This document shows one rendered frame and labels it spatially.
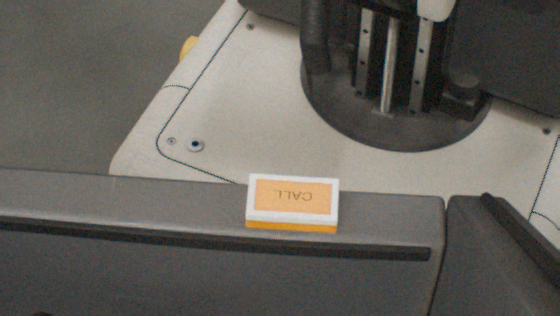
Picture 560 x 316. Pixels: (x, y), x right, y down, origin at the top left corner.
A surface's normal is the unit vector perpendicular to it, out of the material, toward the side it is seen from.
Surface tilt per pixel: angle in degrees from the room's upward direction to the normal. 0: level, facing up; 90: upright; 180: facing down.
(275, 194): 0
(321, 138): 0
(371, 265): 90
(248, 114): 0
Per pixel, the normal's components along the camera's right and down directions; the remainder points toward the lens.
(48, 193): 0.04, -0.65
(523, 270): 0.06, -0.99
